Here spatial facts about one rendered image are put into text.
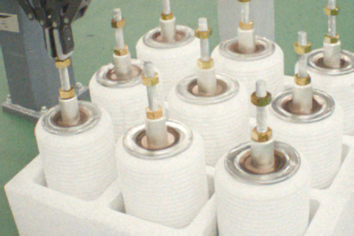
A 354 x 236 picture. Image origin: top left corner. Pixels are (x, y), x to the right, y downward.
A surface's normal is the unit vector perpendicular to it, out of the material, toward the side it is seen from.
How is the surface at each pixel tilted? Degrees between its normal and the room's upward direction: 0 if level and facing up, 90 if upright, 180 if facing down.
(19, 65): 90
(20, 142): 0
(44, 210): 90
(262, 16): 90
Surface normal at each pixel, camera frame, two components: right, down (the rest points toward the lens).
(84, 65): -0.05, -0.87
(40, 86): 0.26, 0.45
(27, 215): -0.43, 0.46
